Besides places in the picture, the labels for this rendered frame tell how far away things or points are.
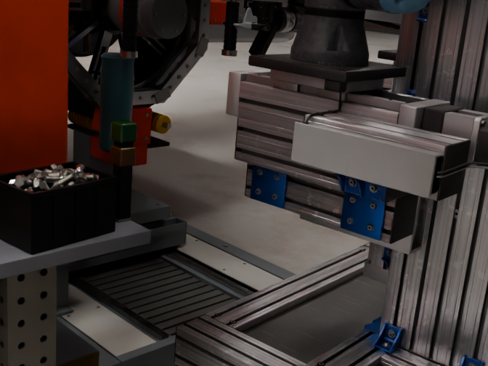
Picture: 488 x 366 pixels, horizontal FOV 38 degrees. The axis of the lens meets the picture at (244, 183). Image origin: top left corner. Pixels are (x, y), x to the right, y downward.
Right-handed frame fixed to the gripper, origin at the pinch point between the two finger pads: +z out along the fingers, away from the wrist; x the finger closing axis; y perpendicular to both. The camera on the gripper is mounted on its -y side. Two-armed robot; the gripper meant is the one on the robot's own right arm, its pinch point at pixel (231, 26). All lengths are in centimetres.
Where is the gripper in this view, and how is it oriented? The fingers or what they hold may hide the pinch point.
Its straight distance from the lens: 200.7
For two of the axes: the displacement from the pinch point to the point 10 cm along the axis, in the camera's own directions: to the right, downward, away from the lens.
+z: -6.6, 1.6, -7.4
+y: 0.8, -9.6, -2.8
